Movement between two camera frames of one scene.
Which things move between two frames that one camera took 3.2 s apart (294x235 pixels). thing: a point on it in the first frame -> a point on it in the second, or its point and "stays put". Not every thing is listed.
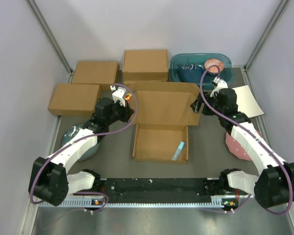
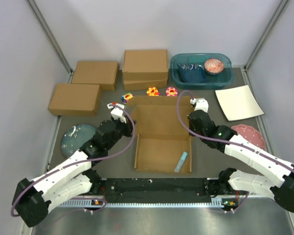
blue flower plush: x=127 y=97 stays put
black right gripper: x=195 y=105 -> x=190 y=126
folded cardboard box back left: x=104 y=73 stays put
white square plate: x=246 y=103 stays put
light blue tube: x=178 y=151 -> x=181 y=162
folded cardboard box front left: x=74 y=99 stays put
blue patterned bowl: x=190 y=73 stays put
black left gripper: x=127 y=111 -> x=128 y=126
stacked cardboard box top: x=145 y=65 stays put
